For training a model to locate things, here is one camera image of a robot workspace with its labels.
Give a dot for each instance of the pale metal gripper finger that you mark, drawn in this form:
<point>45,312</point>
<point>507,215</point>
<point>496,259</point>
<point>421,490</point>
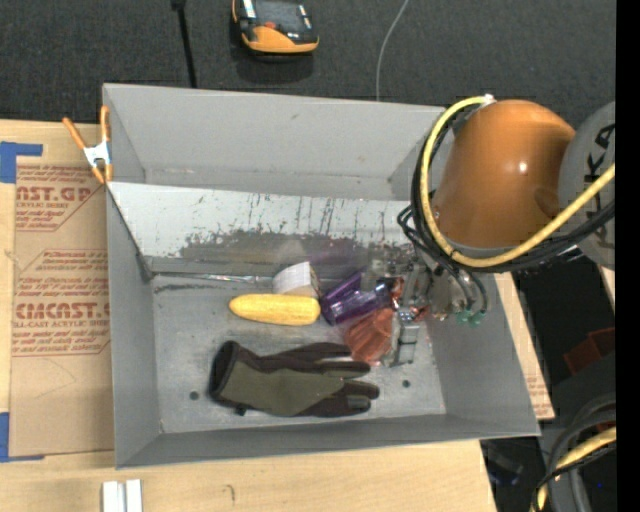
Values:
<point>393,345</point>
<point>409,342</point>

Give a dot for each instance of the green and brown glove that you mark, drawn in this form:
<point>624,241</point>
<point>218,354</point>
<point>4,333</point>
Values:
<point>280,385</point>

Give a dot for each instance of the orange clear plastic wrapper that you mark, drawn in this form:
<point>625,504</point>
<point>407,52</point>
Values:
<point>367,337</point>

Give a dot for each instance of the grey metal bin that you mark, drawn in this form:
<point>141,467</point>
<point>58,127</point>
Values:
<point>280,150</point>

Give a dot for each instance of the purple clear plastic box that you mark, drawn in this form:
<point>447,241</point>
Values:
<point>347,302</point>

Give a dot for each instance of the yellow corn cob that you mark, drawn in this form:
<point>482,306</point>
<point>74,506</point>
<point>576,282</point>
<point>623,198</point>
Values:
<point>275,309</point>

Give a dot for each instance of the white and tan cup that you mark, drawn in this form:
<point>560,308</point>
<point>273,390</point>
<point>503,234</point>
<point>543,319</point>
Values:
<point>295,280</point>

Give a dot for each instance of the brown cardboard board red print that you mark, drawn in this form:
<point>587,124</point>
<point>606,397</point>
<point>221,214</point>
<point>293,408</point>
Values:
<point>60,380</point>

